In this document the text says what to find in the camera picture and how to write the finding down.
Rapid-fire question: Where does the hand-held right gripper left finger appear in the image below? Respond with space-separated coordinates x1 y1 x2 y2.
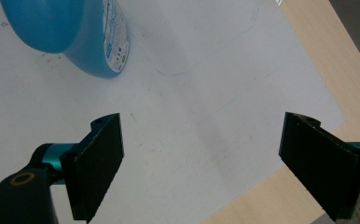
29 112 125 224

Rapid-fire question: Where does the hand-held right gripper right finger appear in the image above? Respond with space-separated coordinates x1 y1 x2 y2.
278 111 360 222

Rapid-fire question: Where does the blue plastic bottle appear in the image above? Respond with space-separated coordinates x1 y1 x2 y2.
0 0 132 79

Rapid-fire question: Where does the white paper sheet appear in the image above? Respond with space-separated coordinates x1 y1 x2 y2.
0 0 346 224

